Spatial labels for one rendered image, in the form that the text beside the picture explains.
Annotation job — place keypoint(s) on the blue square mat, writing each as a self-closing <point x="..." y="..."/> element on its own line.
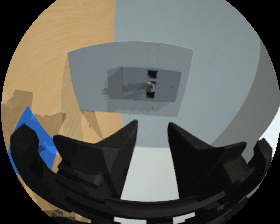
<point x="47" y="149"/>

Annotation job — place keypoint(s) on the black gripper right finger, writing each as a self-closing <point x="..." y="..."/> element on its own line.
<point x="193" y="159"/>

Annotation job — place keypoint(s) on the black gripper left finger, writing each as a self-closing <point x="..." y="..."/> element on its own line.
<point x="111" y="156"/>

